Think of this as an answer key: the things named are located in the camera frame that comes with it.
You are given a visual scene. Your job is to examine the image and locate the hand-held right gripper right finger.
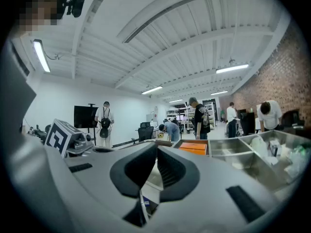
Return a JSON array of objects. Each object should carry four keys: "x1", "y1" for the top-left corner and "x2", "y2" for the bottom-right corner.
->
[{"x1": 149, "y1": 146, "x2": 290, "y2": 233}]

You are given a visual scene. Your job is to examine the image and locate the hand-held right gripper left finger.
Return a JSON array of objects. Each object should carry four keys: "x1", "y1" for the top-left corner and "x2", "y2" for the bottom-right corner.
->
[{"x1": 64, "y1": 142, "x2": 158, "y2": 233}]

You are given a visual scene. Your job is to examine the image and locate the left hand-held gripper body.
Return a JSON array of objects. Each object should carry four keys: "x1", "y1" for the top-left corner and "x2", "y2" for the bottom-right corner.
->
[{"x1": 45, "y1": 118, "x2": 94, "y2": 159}]

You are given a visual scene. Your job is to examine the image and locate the orange box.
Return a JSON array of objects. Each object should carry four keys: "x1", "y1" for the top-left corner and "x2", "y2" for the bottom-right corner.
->
[{"x1": 179, "y1": 141, "x2": 209, "y2": 156}]

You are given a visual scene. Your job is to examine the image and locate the stainless steel compartment cart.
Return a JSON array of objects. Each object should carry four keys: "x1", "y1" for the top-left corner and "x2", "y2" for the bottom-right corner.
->
[{"x1": 143, "y1": 129, "x2": 311, "y2": 203}]

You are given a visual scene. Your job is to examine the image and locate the white plastic bag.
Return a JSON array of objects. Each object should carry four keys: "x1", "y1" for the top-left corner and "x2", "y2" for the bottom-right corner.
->
[{"x1": 250, "y1": 134, "x2": 269, "y2": 155}]

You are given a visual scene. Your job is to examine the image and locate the white plastic packet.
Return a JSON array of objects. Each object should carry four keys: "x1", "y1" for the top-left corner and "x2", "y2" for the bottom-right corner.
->
[{"x1": 263, "y1": 155, "x2": 279, "y2": 166}]

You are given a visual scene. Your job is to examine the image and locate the clear plastic bag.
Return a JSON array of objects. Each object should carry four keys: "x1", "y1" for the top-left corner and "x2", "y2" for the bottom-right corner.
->
[{"x1": 284, "y1": 151, "x2": 311, "y2": 179}]

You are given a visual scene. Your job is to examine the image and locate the green clear plastic wrapper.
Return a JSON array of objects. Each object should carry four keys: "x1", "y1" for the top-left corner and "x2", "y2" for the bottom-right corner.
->
[{"x1": 294, "y1": 146, "x2": 309, "y2": 156}]

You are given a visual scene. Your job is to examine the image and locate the black TV monitor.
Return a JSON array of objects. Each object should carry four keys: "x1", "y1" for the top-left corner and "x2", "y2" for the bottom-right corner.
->
[{"x1": 74, "y1": 105, "x2": 99, "y2": 129}]

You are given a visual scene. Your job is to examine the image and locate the black monitor stand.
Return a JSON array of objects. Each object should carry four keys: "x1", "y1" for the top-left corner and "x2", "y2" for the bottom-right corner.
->
[{"x1": 86, "y1": 103, "x2": 97, "y2": 146}]

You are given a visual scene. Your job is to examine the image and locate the white shelving unit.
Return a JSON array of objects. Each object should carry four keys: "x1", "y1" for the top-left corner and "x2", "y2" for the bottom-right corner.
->
[{"x1": 167, "y1": 102, "x2": 216, "y2": 131}]

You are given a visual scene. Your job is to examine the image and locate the person's head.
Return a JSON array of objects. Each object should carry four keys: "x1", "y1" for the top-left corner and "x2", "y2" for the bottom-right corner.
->
[{"x1": 18, "y1": 0, "x2": 64, "y2": 36}]

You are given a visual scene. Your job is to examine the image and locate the black head-worn camera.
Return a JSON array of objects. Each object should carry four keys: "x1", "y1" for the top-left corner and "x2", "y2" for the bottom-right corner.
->
[{"x1": 65, "y1": 0, "x2": 86, "y2": 18}]

